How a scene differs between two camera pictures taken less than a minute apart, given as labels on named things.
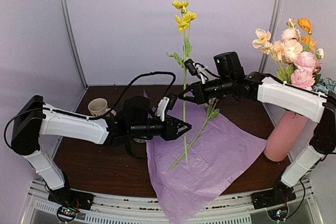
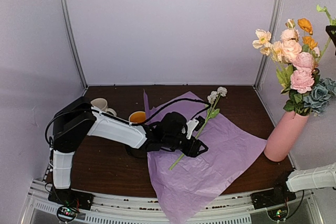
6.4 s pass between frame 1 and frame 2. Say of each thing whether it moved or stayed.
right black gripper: moved
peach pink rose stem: stayed
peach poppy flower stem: stayed
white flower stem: stayed
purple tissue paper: stayed
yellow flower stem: moved
